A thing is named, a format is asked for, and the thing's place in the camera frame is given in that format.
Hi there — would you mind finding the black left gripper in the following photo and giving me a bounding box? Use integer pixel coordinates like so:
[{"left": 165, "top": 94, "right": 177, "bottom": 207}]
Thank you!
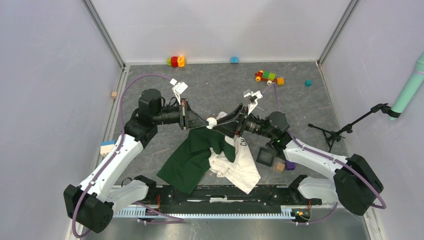
[{"left": 152, "top": 98, "right": 209, "bottom": 130}]

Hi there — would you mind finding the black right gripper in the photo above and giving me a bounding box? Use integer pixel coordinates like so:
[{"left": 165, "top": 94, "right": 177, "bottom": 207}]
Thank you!
[{"left": 212, "top": 103, "right": 274, "bottom": 140}]

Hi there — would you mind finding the white round brooch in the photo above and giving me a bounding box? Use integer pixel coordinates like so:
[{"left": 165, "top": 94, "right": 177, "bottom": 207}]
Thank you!
[{"left": 206, "top": 117, "right": 218, "bottom": 130}]

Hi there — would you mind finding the white and green t-shirt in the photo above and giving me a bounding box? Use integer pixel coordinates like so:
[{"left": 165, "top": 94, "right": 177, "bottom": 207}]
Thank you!
[{"left": 156, "top": 127, "right": 261, "bottom": 195}]

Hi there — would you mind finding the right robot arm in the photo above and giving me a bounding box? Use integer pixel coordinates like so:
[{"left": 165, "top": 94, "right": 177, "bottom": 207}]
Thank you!
[{"left": 206, "top": 104, "right": 387, "bottom": 216}]

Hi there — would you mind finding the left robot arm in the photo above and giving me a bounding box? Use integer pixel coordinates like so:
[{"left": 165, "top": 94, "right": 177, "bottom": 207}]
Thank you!
[{"left": 63, "top": 88, "right": 209, "bottom": 238}]

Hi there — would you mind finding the colourful toy block train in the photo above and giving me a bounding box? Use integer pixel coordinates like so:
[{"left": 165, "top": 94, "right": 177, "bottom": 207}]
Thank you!
[{"left": 255, "top": 70, "right": 285, "bottom": 86}]

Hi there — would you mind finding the blue round toy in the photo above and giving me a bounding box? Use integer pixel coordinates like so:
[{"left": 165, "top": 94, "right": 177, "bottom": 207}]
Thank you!
[{"left": 229, "top": 56, "right": 240, "bottom": 64}]

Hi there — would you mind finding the red green orange toy stack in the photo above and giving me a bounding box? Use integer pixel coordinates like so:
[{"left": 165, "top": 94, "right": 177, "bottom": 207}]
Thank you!
[{"left": 167, "top": 55, "right": 186, "bottom": 68}]

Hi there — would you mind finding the purple cube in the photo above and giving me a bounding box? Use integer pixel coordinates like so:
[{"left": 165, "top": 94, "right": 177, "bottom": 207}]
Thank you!
[{"left": 285, "top": 161, "right": 296, "bottom": 171}]

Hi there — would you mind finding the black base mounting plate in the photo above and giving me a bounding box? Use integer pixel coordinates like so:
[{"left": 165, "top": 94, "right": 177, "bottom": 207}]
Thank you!
[{"left": 142, "top": 184, "right": 323, "bottom": 214}]

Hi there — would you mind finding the teal cube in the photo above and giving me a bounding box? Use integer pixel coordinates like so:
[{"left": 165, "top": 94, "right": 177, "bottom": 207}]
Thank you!
[{"left": 304, "top": 79, "right": 312, "bottom": 87}]

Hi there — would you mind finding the blue and white block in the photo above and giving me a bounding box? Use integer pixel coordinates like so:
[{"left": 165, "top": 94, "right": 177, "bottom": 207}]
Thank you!
[{"left": 99, "top": 140, "right": 116, "bottom": 157}]

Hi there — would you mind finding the black tripod stand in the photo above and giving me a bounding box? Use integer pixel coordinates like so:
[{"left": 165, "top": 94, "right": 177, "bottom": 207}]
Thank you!
[{"left": 307, "top": 103, "right": 401, "bottom": 153}]

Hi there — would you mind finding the teal padded pole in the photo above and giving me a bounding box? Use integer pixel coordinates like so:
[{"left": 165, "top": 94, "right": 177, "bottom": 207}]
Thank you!
[{"left": 388, "top": 52, "right": 424, "bottom": 121}]

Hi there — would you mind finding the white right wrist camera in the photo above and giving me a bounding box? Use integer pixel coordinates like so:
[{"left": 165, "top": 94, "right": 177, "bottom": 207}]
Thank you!
[{"left": 243, "top": 89, "right": 263, "bottom": 115}]

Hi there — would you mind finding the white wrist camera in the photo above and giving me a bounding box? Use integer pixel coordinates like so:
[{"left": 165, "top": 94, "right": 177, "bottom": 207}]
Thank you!
[
  {"left": 169, "top": 78, "right": 188, "bottom": 105},
  {"left": 243, "top": 89, "right": 263, "bottom": 115}
]

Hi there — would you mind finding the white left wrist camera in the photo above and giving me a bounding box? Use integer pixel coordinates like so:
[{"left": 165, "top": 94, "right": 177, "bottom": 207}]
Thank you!
[{"left": 169, "top": 78, "right": 188, "bottom": 105}]

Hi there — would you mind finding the black square frame tray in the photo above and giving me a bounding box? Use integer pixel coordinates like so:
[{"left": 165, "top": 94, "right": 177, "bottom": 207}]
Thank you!
[{"left": 256, "top": 147, "right": 274, "bottom": 167}]

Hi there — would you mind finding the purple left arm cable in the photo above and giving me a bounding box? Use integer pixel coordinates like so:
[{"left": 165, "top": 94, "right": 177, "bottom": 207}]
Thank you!
[{"left": 71, "top": 74, "right": 186, "bottom": 239}]

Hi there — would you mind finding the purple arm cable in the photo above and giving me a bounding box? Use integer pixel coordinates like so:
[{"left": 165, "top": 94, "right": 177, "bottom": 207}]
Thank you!
[
  {"left": 71, "top": 74, "right": 186, "bottom": 239},
  {"left": 261, "top": 82, "right": 387, "bottom": 226}
]

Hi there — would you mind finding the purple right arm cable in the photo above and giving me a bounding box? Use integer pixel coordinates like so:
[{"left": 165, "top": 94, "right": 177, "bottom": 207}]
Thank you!
[{"left": 261, "top": 82, "right": 387, "bottom": 226}]

